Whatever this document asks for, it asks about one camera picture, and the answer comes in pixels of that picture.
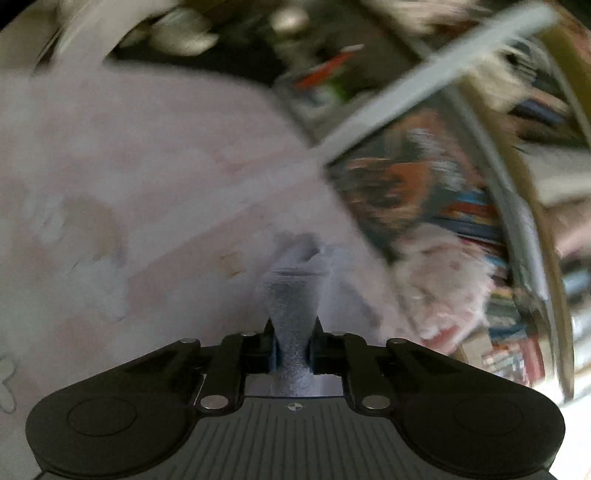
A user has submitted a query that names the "white cloth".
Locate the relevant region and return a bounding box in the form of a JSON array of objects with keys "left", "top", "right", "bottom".
[{"left": 37, "top": 0, "right": 158, "bottom": 65}]

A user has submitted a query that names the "white wooden bookshelf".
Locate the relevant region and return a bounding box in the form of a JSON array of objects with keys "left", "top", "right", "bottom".
[{"left": 277, "top": 4, "right": 578, "bottom": 407}]

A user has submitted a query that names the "lilac and beige sweater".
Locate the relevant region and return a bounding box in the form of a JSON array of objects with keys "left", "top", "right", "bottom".
[{"left": 252, "top": 233, "right": 352, "bottom": 398}]

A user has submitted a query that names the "white and pink plush bunny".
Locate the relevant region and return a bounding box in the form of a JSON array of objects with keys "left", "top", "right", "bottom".
[{"left": 392, "top": 226, "right": 497, "bottom": 344}]

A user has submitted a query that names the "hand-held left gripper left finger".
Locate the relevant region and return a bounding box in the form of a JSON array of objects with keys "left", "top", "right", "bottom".
[{"left": 122, "top": 318, "right": 278, "bottom": 413}]

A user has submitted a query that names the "red tassel pen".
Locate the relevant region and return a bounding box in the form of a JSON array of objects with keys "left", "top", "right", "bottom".
[{"left": 295, "top": 44, "right": 365, "bottom": 90}]

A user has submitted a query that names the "dark illustrated book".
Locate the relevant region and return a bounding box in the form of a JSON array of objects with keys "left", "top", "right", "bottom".
[{"left": 328, "top": 111, "right": 506, "bottom": 264}]

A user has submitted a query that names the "black case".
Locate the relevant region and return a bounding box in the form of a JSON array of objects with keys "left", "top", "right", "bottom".
[{"left": 111, "top": 37, "right": 296, "bottom": 86}]

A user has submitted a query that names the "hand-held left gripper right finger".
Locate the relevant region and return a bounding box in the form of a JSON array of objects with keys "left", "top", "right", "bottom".
[{"left": 309, "top": 318, "right": 467, "bottom": 413}]

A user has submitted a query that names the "row of colourful books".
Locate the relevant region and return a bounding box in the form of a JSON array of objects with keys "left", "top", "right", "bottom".
[{"left": 462, "top": 194, "right": 555, "bottom": 388}]

